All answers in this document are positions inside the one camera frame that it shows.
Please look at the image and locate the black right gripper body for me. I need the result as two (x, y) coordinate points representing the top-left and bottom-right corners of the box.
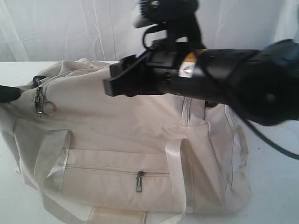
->
(121, 39), (185, 96)

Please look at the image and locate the cream duffel bag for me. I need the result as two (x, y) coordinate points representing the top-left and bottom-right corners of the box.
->
(0, 59), (250, 224)

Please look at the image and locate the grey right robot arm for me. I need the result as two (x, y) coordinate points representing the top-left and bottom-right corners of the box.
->
(103, 40), (299, 126)

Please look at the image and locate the white backdrop curtain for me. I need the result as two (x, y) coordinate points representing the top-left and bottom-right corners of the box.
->
(0, 0), (299, 62)

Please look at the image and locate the dark front pocket zipper pull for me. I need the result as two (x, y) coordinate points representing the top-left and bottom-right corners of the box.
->
(136, 170), (145, 193)

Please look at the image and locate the black plastic D-ring left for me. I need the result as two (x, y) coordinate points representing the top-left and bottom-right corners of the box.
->
(32, 75), (47, 84)

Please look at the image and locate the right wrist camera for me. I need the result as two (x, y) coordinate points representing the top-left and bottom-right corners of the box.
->
(132, 0), (206, 49)

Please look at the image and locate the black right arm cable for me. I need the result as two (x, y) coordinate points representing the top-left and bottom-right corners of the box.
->
(142, 25), (299, 161)

